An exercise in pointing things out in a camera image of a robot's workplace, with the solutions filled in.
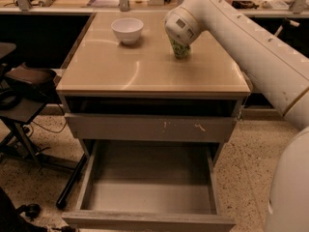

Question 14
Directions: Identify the closed top drawer front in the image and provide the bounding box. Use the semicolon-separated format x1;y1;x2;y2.
65;113;237;143

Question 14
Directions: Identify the open middle drawer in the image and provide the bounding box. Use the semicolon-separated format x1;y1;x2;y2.
63;140;235;232

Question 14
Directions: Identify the black office chair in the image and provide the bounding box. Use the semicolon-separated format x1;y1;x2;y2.
0;42;89;211

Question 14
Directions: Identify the white ceramic bowl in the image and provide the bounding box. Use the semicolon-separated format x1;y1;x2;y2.
111;18;144;44

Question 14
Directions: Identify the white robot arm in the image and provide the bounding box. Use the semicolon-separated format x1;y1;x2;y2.
164;0;309;232

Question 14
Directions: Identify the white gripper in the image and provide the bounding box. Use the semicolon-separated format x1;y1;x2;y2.
164;6;203;45

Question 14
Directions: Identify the green soda can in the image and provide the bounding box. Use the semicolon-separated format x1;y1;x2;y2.
169;38;191;59

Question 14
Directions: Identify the white stick with black tip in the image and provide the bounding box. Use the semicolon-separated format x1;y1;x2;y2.
274;18;300;37

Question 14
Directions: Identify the grey drawer cabinet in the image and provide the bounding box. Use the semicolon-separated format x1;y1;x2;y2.
57;11;250;155

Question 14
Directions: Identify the black caster wheel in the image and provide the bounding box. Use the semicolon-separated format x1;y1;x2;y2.
25;204;41;218

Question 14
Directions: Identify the black floor cable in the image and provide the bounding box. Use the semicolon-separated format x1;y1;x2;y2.
30;103;68;135

